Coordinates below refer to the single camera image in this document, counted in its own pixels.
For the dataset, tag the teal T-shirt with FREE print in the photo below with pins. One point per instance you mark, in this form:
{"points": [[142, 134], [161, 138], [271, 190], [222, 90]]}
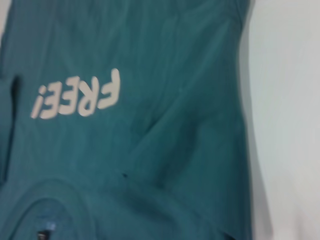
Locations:
{"points": [[150, 125]]}

